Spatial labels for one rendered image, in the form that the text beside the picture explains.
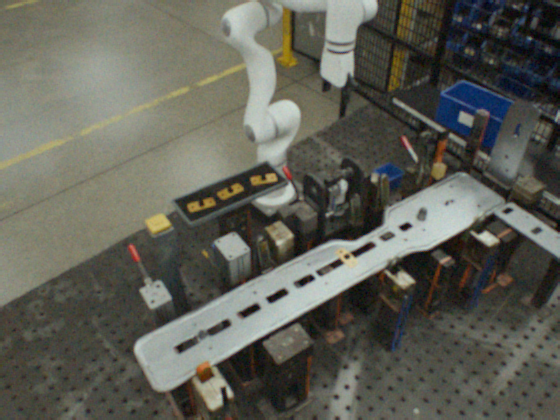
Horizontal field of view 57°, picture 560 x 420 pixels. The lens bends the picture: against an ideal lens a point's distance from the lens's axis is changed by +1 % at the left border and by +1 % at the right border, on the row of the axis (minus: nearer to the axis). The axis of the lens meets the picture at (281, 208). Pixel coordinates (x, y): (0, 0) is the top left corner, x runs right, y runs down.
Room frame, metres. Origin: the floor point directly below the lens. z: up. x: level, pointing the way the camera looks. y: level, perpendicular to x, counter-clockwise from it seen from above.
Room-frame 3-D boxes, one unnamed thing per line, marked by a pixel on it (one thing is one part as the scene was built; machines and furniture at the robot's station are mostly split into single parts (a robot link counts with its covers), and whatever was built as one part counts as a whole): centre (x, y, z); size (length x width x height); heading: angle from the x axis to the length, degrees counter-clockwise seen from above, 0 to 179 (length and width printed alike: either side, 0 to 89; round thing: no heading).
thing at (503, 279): (1.30, -0.84, 0.84); 0.11 x 0.06 x 0.29; 34
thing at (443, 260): (1.13, -0.54, 0.84); 0.11 x 0.08 x 0.29; 34
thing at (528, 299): (1.15, -0.94, 0.84); 0.11 x 0.06 x 0.29; 34
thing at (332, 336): (1.07, -0.15, 0.84); 0.17 x 0.06 x 0.29; 34
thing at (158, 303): (0.93, 0.37, 0.88); 0.11 x 0.10 x 0.36; 34
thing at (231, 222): (1.27, 0.16, 0.92); 0.10 x 0.08 x 0.45; 124
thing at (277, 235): (1.16, 0.01, 0.89); 0.13 x 0.11 x 0.38; 34
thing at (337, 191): (1.35, -0.18, 0.94); 0.18 x 0.13 x 0.49; 124
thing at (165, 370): (1.10, -0.20, 1.00); 1.38 x 0.22 x 0.02; 124
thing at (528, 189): (1.43, -0.90, 0.88); 0.08 x 0.08 x 0.36; 34
